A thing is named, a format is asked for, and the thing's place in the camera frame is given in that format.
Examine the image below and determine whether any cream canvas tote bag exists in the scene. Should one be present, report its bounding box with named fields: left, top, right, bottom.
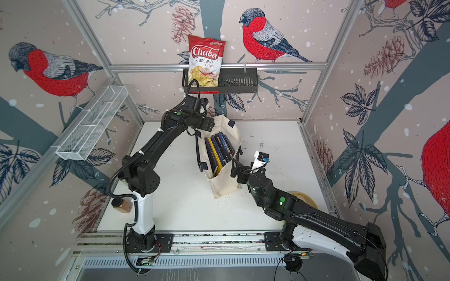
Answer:
left=195, top=115, right=241, bottom=199

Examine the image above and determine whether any yellow paperback book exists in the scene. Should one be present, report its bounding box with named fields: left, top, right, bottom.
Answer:
left=208, top=138, right=223, bottom=175

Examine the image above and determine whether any dark navy grid-cover book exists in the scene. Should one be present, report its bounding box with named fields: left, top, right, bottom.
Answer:
left=205, top=138, right=219, bottom=177

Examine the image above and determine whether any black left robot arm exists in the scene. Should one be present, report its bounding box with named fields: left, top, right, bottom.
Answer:
left=105, top=95, right=214, bottom=252

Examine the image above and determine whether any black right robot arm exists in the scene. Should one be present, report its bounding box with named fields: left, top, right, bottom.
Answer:
left=231, top=160, right=389, bottom=281

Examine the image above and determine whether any red Chuba cassava chips bag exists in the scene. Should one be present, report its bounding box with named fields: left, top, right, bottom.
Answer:
left=188, top=35, right=226, bottom=87

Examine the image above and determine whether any blue Little Prince book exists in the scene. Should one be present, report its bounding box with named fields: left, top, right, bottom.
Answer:
left=219, top=132, right=233, bottom=160

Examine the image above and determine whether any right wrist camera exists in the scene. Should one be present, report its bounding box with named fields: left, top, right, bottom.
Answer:
left=251, top=151, right=269, bottom=170

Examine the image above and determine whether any black wall basket shelf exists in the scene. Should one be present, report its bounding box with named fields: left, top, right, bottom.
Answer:
left=200, top=68, right=259, bottom=94

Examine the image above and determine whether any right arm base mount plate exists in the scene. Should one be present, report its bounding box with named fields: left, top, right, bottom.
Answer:
left=264, top=232, right=311, bottom=252

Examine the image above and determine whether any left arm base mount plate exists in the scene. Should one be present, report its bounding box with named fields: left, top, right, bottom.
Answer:
left=124, top=233, right=175, bottom=254

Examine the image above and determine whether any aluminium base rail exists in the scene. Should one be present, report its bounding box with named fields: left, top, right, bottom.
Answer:
left=71, top=229, right=366, bottom=256

